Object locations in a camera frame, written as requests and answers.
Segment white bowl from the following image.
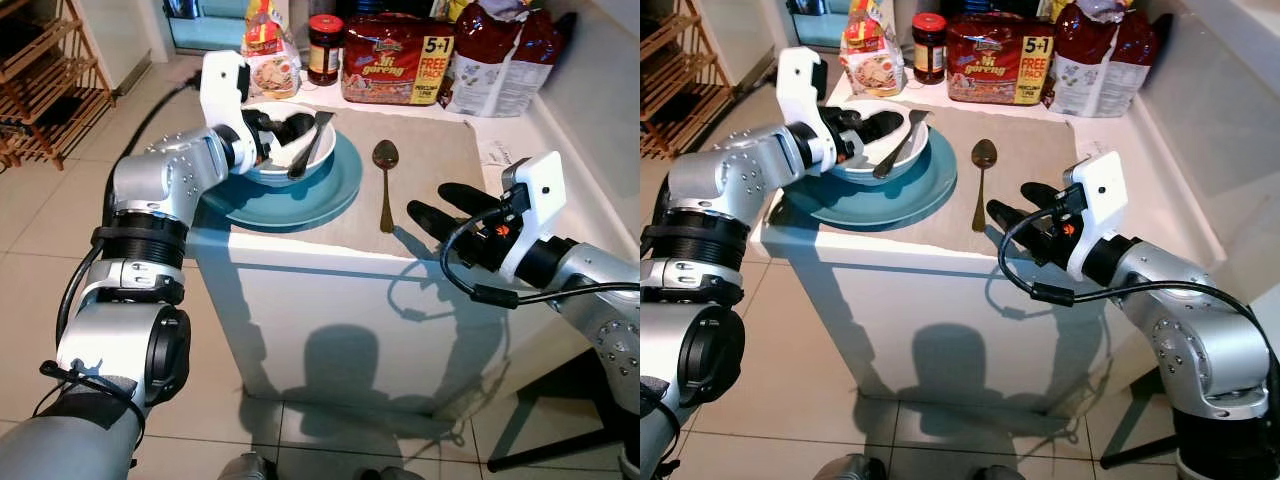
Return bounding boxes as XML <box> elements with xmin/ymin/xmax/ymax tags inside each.
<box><xmin>828</xmin><ymin>98</ymin><xmax>929</xmax><ymax>187</ymax></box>
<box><xmin>240</xmin><ymin>100</ymin><xmax>338</xmax><ymax>189</ymax></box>

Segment white table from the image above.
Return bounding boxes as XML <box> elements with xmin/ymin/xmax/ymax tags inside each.
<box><xmin>760</xmin><ymin>95</ymin><xmax>1231</xmax><ymax>421</ymax></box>
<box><xmin>185</xmin><ymin>95</ymin><xmax>591</xmax><ymax>421</ymax></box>

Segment grey beige placemat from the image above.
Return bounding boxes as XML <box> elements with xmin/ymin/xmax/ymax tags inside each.
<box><xmin>780</xmin><ymin>105</ymin><xmax>1086</xmax><ymax>259</ymax></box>
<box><xmin>195</xmin><ymin>105</ymin><xmax>501</xmax><ymax>261</ymax></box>

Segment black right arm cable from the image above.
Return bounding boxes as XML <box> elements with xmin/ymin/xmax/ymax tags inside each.
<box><xmin>997</xmin><ymin>205</ymin><xmax>1280</xmax><ymax>346</ymax></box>
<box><xmin>440</xmin><ymin>205</ymin><xmax>641</xmax><ymax>309</ymax></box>

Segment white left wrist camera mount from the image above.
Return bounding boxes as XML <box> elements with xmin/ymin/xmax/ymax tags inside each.
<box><xmin>777</xmin><ymin>46</ymin><xmax>836</xmax><ymax>171</ymax></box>
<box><xmin>199</xmin><ymin>50</ymin><xmax>263</xmax><ymax>166</ymax></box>

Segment red instant noodle multipack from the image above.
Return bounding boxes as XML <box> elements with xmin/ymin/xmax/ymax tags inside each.
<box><xmin>945</xmin><ymin>12</ymin><xmax>1058</xmax><ymax>107</ymax></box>
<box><xmin>341</xmin><ymin>12</ymin><xmax>458</xmax><ymax>107</ymax></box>

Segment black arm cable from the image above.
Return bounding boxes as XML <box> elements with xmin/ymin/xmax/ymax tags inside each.
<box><xmin>440</xmin><ymin>205</ymin><xmax>641</xmax><ymax>309</ymax></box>
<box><xmin>997</xmin><ymin>205</ymin><xmax>1280</xmax><ymax>346</ymax></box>
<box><xmin>118</xmin><ymin>78</ymin><xmax>206</xmax><ymax>161</ymax></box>

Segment dark jar with red lid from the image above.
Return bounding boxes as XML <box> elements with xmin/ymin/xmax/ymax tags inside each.
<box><xmin>307</xmin><ymin>14</ymin><xmax>344</xmax><ymax>87</ymax></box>
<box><xmin>911</xmin><ymin>12</ymin><xmax>948</xmax><ymax>85</ymax></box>

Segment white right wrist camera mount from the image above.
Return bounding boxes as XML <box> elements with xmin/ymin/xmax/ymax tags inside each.
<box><xmin>1062</xmin><ymin>152</ymin><xmax>1131</xmax><ymax>281</ymax></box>
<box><xmin>498</xmin><ymin>152</ymin><xmax>567</xmax><ymax>283</ymax></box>

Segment black metal stand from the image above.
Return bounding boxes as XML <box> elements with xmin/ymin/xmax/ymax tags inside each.
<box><xmin>1100</xmin><ymin>370</ymin><xmax>1186</xmax><ymax>471</ymax></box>
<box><xmin>487</xmin><ymin>350</ymin><xmax>641</xmax><ymax>473</ymax></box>

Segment grey left robot foot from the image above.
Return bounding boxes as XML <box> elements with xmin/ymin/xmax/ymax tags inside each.
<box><xmin>812</xmin><ymin>452</ymin><xmax>886</xmax><ymax>480</ymax></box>
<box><xmin>218</xmin><ymin>452</ymin><xmax>276</xmax><ymax>480</ymax></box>

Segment blue plate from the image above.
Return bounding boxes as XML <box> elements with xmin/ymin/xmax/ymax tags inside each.
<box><xmin>785</xmin><ymin>125</ymin><xmax>958</xmax><ymax>229</ymax></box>
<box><xmin>200</xmin><ymin>130</ymin><xmax>363</xmax><ymax>233</ymax></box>

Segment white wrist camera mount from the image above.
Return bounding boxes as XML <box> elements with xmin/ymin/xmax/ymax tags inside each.
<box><xmin>777</xmin><ymin>46</ymin><xmax>836</xmax><ymax>171</ymax></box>
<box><xmin>199</xmin><ymin>50</ymin><xmax>263</xmax><ymax>166</ymax></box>
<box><xmin>1062</xmin><ymin>152</ymin><xmax>1131</xmax><ymax>281</ymax></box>
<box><xmin>498</xmin><ymin>152</ymin><xmax>567</xmax><ymax>283</ymax></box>

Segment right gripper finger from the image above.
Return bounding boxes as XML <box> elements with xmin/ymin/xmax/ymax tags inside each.
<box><xmin>406</xmin><ymin>200</ymin><xmax>466</xmax><ymax>246</ymax></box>
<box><xmin>985</xmin><ymin>198</ymin><xmax>1041</xmax><ymax>241</ymax></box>
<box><xmin>437</xmin><ymin>182</ymin><xmax>504</xmax><ymax>216</ymax></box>
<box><xmin>1020</xmin><ymin>181</ymin><xmax>1076</xmax><ymax>213</ymax></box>

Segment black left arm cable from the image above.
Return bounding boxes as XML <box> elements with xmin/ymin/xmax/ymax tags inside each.
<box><xmin>118</xmin><ymin>78</ymin><xmax>206</xmax><ymax>161</ymax></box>

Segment white paper slip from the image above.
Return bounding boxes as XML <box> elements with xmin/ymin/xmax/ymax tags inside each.
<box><xmin>1070</xmin><ymin>118</ymin><xmax>1131</xmax><ymax>166</ymax></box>
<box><xmin>470</xmin><ymin>118</ymin><xmax>531</xmax><ymax>171</ymax></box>

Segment large red and white bag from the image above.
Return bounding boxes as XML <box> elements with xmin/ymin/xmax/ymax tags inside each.
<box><xmin>1047</xmin><ymin>0</ymin><xmax>1161</xmax><ymax>119</ymax></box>
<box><xmin>447</xmin><ymin>0</ymin><xmax>566</xmax><ymax>119</ymax></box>

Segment bronze spoon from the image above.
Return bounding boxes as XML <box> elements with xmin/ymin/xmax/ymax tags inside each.
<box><xmin>372</xmin><ymin>139</ymin><xmax>400</xmax><ymax>234</ymax></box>
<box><xmin>970</xmin><ymin>138</ymin><xmax>999</xmax><ymax>233</ymax></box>

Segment wooden slatted rack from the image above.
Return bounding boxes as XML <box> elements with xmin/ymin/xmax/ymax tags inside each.
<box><xmin>640</xmin><ymin>0</ymin><xmax>716</xmax><ymax>161</ymax></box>
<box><xmin>0</xmin><ymin>0</ymin><xmax>116</xmax><ymax>171</ymax></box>

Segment yellow and white snack bag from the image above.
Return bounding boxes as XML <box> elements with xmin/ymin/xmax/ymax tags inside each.
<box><xmin>242</xmin><ymin>0</ymin><xmax>303</xmax><ymax>101</ymax></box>
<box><xmin>842</xmin><ymin>0</ymin><xmax>907</xmax><ymax>98</ymax></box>

